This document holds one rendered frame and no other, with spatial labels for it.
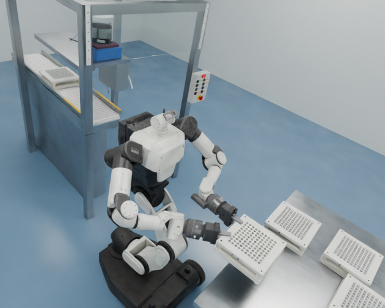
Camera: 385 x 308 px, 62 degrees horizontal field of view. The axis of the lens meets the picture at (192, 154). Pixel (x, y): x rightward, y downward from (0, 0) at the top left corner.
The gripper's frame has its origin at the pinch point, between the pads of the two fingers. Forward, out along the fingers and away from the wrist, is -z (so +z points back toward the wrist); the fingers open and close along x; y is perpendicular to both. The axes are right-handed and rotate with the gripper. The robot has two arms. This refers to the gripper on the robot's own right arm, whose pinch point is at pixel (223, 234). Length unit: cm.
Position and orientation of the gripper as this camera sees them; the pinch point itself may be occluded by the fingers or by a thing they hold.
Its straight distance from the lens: 154.0
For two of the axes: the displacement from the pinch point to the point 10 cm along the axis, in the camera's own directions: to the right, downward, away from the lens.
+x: -1.6, 8.1, 5.6
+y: -1.3, 5.5, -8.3
